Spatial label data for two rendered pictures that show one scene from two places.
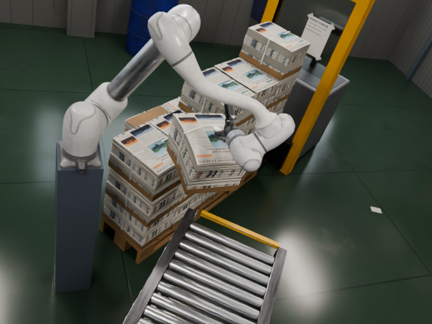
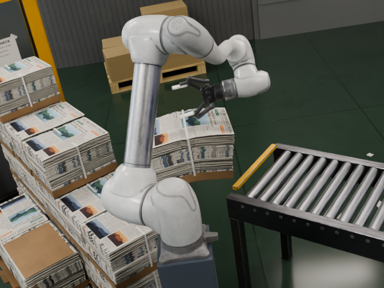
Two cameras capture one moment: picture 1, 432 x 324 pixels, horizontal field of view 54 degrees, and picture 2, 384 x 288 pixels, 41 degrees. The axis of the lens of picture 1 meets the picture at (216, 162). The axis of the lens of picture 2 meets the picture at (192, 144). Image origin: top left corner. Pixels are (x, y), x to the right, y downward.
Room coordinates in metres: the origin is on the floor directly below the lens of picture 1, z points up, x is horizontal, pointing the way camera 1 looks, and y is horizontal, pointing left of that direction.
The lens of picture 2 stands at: (0.61, 1.84, 2.26)
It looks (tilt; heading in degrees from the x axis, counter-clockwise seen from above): 29 degrees down; 302
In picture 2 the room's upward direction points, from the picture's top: 9 degrees counter-clockwise
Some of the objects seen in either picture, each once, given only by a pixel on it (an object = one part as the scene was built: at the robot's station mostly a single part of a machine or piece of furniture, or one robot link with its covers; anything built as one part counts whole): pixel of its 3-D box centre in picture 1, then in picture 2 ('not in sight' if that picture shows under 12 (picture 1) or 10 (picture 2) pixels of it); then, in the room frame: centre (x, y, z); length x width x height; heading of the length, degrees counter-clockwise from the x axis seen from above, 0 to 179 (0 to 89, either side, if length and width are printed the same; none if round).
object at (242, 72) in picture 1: (247, 74); (44, 119); (2.68, -0.01, 1.06); 0.37 x 0.28 x 0.01; 62
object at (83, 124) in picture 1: (82, 126); (174, 208); (1.48, 0.62, 1.17); 0.18 x 0.16 x 0.22; 177
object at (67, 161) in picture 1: (80, 153); (188, 238); (1.45, 0.61, 1.03); 0.22 x 0.18 x 0.06; 30
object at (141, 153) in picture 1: (186, 168); (104, 244); (2.30, 0.18, 0.42); 1.17 x 0.39 x 0.83; 153
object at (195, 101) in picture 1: (216, 100); (70, 155); (2.42, 0.12, 0.95); 0.38 x 0.29 x 0.23; 63
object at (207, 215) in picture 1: (240, 229); (255, 166); (1.52, -0.22, 0.81); 0.43 x 0.03 x 0.02; 83
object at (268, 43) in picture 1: (252, 110); (44, 163); (2.95, -0.14, 0.65); 0.39 x 0.30 x 1.29; 63
